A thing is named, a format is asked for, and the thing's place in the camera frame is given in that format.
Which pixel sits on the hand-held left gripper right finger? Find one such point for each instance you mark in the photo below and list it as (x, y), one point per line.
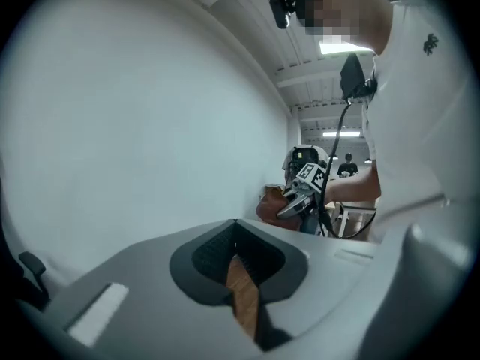
(322, 272)

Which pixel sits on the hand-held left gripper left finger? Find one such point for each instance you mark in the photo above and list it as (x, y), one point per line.
(150, 276)

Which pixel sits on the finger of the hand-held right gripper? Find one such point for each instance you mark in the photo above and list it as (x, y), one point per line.
(294, 205)

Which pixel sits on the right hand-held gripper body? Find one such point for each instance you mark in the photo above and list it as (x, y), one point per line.
(311, 173)

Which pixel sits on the brown cloth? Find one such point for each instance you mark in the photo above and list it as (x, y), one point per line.
(272, 204)

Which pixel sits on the person's right forearm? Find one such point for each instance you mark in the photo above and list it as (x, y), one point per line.
(354, 186)

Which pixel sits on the black chest box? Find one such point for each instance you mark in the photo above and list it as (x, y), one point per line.
(352, 77)

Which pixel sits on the rectangular ceiling light panel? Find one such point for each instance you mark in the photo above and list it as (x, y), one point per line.
(339, 46)
(341, 134)

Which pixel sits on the white table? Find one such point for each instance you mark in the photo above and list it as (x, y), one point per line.
(347, 216)

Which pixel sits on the black chair armrest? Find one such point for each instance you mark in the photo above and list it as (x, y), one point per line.
(33, 272)

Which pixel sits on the person's white t-shirt torso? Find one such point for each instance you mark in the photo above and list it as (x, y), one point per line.
(420, 126)

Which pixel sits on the person's head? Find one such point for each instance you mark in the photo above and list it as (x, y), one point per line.
(348, 6)

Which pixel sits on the black head camera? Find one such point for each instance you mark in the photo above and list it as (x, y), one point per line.
(282, 9)

